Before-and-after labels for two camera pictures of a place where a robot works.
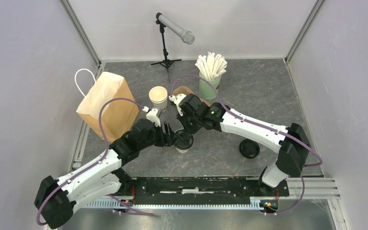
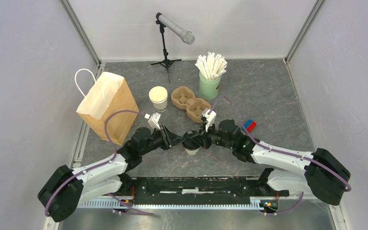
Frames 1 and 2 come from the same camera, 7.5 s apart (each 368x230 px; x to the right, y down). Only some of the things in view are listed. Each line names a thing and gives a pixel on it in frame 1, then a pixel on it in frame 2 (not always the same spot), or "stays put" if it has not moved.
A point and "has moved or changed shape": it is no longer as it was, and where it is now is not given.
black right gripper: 190,130 to 202,140
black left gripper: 167,139 stays put
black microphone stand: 166,62 stays put
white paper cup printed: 158,97 stays put
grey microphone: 188,37 stays put
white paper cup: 182,151 to 191,152
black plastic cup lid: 185,139 has moved or changed shape
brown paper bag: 119,116 stays put
